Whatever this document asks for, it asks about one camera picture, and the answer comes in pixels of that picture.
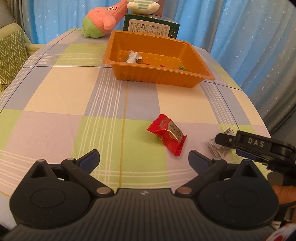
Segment light green sofa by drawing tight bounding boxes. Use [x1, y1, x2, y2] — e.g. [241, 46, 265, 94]
[1, 23, 44, 95]

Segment brown picture box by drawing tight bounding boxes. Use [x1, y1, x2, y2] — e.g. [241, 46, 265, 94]
[151, 0, 166, 17]

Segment grey sachet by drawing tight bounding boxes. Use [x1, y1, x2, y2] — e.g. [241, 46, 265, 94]
[206, 137, 233, 159]

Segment pink green plush toy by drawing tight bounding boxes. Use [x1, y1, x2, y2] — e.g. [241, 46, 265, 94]
[82, 1, 128, 38]

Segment blue star curtain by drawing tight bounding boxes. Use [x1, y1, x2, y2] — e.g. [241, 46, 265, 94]
[8, 0, 295, 136]

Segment orange plastic tray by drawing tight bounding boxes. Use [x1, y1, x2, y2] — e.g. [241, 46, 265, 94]
[104, 31, 215, 88]

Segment green candy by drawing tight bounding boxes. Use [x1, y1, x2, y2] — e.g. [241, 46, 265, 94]
[178, 66, 187, 71]

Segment checked tablecloth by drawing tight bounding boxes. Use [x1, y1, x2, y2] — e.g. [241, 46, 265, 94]
[1, 29, 269, 229]

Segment right hand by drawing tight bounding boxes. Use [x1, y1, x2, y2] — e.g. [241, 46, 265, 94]
[272, 185, 296, 208]

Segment red snack packet with label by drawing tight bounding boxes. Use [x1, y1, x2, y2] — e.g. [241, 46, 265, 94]
[147, 114, 187, 157]

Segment silver snack pouch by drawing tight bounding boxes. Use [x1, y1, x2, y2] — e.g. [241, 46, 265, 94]
[125, 50, 142, 63]

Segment green zigzag cushion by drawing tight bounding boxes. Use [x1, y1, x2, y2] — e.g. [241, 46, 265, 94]
[1, 31, 28, 92]

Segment white bunny plush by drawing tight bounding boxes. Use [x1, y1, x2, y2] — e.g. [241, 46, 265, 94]
[127, 0, 160, 15]

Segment green carton box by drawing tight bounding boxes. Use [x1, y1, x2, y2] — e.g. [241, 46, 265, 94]
[123, 14, 180, 39]

